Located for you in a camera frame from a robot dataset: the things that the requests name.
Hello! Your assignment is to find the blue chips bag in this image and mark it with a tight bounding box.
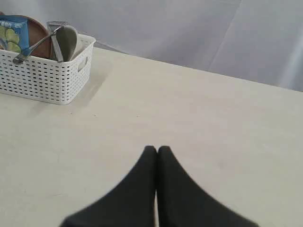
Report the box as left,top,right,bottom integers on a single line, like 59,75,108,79
0,15,29,53

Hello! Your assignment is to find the silver fork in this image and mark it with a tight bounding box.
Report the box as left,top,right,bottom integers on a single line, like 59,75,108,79
12,25,64,65

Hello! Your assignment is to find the silver table knife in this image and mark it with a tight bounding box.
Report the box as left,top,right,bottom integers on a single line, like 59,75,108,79
47,21,68,62

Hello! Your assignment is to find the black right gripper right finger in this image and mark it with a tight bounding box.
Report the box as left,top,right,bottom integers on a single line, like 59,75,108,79
157,146,257,227

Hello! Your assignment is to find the white perforated plastic basket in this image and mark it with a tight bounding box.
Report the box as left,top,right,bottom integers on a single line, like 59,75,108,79
0,34,96,105

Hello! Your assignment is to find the pale green bowl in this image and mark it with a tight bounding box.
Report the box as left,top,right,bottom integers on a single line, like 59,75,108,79
56,25,83,62

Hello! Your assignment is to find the brown round plate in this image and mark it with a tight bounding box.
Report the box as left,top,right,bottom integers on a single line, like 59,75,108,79
19,15,52,59

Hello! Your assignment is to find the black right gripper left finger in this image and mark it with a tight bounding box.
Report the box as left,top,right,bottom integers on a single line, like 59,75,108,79
61,146,157,227

